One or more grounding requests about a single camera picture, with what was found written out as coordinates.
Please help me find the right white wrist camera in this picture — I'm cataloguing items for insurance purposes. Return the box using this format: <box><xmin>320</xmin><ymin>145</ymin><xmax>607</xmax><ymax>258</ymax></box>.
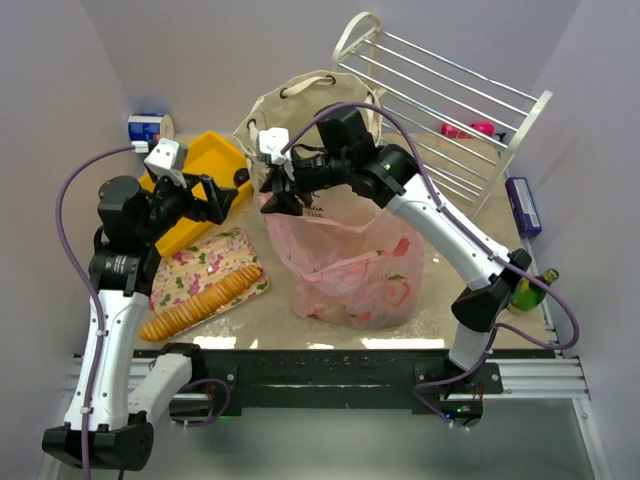
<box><xmin>257</xmin><ymin>127</ymin><xmax>292</xmax><ymax>169</ymax></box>

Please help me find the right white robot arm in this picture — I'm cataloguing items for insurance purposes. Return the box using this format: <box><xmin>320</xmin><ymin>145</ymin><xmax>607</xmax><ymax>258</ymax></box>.
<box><xmin>255</xmin><ymin>102</ymin><xmax>531</xmax><ymax>371</ymax></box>

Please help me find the pink plastic bag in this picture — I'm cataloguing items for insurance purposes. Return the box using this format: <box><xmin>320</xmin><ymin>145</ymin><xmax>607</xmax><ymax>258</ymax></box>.
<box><xmin>263</xmin><ymin>186</ymin><xmax>426</xmax><ymax>330</ymax></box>

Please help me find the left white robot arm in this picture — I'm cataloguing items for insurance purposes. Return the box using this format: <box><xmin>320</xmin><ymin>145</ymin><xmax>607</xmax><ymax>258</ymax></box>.
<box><xmin>42</xmin><ymin>174</ymin><xmax>238</xmax><ymax>476</ymax></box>

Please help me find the blue white tissue roll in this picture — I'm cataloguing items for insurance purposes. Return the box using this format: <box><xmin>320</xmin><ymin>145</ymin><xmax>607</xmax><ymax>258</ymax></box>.
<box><xmin>127</xmin><ymin>113</ymin><xmax>175</xmax><ymax>142</ymax></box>

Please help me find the floral rectangular plate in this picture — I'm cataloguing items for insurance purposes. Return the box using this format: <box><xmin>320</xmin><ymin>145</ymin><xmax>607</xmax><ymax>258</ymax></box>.
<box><xmin>149</xmin><ymin>227</ymin><xmax>270</xmax><ymax>318</ymax></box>

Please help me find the pink packet behind rack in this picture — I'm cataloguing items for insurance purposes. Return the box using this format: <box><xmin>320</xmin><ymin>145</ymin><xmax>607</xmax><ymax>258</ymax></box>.
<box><xmin>440</xmin><ymin>123</ymin><xmax>472</xmax><ymax>139</ymax></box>

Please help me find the yellow plastic tray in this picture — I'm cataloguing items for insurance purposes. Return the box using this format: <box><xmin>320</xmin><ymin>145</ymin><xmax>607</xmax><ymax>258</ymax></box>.
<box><xmin>156</xmin><ymin>131</ymin><xmax>253</xmax><ymax>257</ymax></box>

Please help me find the green glass bottle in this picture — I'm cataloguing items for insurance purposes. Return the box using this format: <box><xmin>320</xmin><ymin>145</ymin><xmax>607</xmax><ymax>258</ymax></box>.
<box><xmin>507</xmin><ymin>268</ymin><xmax>560</xmax><ymax>314</ymax></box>

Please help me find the beige canvas tote bag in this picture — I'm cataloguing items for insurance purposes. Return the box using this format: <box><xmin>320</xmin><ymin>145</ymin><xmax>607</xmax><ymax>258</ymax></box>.
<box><xmin>232</xmin><ymin>69</ymin><xmax>384</xmax><ymax>221</ymax></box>

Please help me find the white metal rack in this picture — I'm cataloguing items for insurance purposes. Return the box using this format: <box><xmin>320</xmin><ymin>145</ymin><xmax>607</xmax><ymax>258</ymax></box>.
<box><xmin>332</xmin><ymin>12</ymin><xmax>552</xmax><ymax>217</ymax></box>

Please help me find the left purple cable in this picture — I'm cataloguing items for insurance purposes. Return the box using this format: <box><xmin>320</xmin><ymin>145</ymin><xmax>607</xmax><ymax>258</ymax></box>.
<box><xmin>54</xmin><ymin>144</ymin><xmax>232</xmax><ymax>480</ymax></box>

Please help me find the black base frame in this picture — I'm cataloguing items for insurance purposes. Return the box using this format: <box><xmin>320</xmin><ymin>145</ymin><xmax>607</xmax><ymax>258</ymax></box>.
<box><xmin>169</xmin><ymin>350</ymin><xmax>503</xmax><ymax>426</ymax></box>

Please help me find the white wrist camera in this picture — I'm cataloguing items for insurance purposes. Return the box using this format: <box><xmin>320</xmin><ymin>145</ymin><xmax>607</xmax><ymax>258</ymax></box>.
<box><xmin>131</xmin><ymin>137</ymin><xmax>188</xmax><ymax>187</ymax></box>
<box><xmin>257</xmin><ymin>127</ymin><xmax>292</xmax><ymax>169</ymax></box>

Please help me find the dark toy plum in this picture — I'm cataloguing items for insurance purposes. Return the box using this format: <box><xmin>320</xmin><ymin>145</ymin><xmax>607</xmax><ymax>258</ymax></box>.
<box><xmin>233</xmin><ymin>168</ymin><xmax>250</xmax><ymax>188</ymax></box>

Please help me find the purple box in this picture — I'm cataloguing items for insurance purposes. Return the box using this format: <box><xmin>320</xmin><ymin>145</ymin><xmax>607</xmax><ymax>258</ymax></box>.
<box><xmin>505</xmin><ymin>177</ymin><xmax>542</xmax><ymax>238</ymax></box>

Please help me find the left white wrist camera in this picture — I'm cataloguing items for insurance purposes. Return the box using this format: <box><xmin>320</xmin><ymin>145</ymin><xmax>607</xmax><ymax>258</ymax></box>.
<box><xmin>131</xmin><ymin>137</ymin><xmax>188</xmax><ymax>187</ymax></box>

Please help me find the row of round crackers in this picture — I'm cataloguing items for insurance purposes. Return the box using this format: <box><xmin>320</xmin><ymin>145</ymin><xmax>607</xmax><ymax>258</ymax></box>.
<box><xmin>139</xmin><ymin>265</ymin><xmax>262</xmax><ymax>342</ymax></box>

